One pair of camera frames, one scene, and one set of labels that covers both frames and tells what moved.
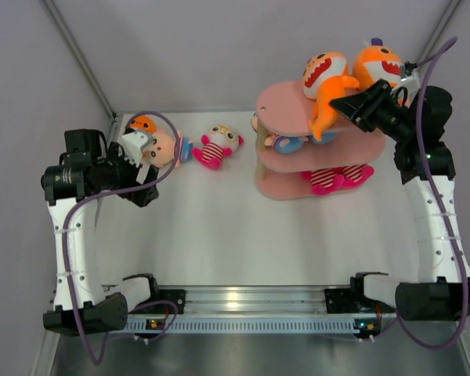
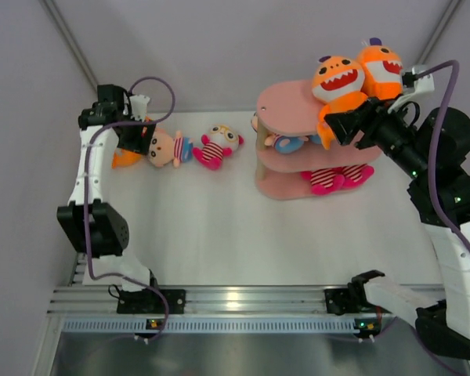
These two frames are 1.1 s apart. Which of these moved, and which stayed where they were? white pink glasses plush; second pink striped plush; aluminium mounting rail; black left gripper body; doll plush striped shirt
Moved: black left gripper body
Stayed: white pink glasses plush; second pink striped plush; doll plush striped shirt; aluminium mounting rail
